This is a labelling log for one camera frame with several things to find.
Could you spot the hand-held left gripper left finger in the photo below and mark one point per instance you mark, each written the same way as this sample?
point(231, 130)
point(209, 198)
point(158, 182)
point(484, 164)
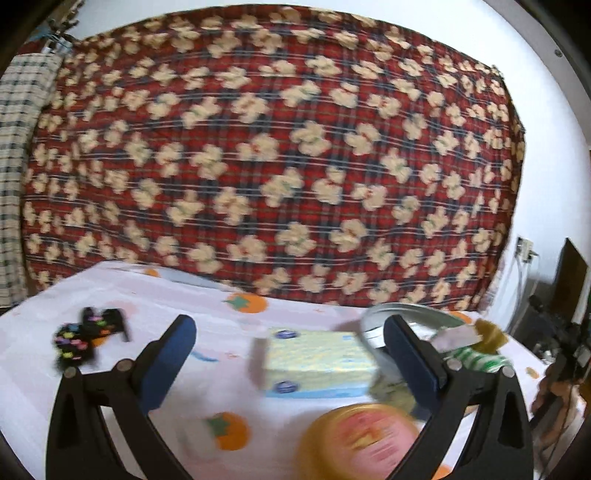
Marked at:
point(171, 364)

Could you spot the pale yellow tissue box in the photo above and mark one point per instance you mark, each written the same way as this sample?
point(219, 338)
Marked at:
point(318, 364)

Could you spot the black sock with coloured dots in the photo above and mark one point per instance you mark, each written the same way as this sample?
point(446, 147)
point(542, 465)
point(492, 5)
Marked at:
point(78, 337)

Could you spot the red plaid teddy bear blanket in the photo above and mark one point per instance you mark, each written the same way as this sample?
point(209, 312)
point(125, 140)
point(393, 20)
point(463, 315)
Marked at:
point(277, 161)

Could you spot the person's right forearm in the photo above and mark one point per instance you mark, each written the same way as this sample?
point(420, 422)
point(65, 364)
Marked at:
point(554, 397)

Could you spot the black flat screen television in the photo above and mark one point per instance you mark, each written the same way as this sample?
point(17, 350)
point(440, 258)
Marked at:
point(575, 277)

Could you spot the white felt mitten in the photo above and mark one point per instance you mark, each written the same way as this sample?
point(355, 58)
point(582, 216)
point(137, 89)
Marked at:
point(455, 339)

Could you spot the round metal cookie tin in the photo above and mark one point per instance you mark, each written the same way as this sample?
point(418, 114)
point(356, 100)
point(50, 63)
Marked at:
point(401, 310)

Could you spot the white wall outlet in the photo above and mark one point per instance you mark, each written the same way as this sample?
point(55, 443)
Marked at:
point(526, 249)

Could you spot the tan cloth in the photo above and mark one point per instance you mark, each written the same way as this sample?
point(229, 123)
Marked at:
point(491, 332)

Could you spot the pale blue cloth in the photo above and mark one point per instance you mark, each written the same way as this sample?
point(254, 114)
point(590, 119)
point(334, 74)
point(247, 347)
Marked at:
point(184, 278)

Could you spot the gold round lidded jar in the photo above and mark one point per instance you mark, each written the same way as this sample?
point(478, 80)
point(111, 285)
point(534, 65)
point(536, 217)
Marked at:
point(364, 438)

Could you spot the dark checked white cloth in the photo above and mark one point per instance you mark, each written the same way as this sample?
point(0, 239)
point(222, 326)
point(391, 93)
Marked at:
point(18, 138)

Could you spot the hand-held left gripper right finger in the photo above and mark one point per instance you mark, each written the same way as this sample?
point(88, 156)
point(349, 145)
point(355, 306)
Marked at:
point(411, 364)

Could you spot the green striped white cloth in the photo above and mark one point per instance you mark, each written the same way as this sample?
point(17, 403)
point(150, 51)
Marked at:
point(480, 361)

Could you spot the white persimmon print tablecloth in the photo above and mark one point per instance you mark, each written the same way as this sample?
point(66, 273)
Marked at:
point(161, 304)

